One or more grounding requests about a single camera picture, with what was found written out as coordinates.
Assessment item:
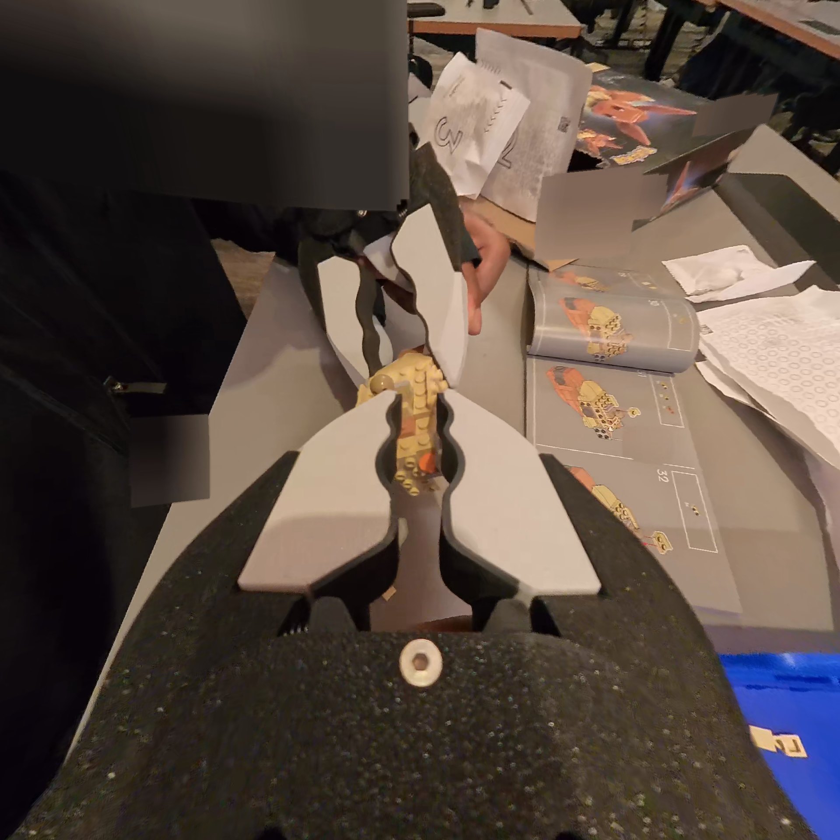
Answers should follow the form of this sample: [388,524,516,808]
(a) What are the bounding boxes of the heap of tan bricks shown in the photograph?
[749,724,808,762]

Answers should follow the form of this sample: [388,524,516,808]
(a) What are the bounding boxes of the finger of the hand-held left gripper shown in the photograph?
[317,256,385,388]
[392,203,470,388]

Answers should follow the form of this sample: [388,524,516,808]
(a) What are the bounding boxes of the person's left forearm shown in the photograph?
[190,197,309,263]

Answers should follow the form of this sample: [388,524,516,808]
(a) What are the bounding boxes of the dark printed toy box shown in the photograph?
[576,66,780,219]

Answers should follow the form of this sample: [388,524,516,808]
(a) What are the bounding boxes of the grey instruction booklet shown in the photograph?
[525,266,744,619]

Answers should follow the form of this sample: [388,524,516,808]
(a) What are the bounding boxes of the tan brick vehicle model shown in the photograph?
[356,351,451,500]

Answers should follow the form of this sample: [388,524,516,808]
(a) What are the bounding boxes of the brown-edged grey table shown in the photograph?
[407,0,586,42]

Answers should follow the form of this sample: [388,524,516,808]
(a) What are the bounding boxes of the blue plastic bin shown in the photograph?
[717,651,840,840]

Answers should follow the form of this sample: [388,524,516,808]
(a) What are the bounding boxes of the grey desk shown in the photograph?
[85,125,840,723]

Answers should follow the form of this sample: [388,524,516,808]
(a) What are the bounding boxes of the brown cardboard flap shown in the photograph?
[469,196,580,271]

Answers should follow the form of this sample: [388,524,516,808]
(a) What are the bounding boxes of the person's left hand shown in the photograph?
[458,215,511,336]

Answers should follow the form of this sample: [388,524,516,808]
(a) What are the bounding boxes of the person's black clothing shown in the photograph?
[0,171,303,815]

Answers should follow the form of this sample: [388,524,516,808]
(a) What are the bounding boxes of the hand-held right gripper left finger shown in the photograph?
[238,391,404,595]

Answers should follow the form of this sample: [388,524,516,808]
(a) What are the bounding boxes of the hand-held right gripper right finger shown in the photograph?
[437,391,601,598]

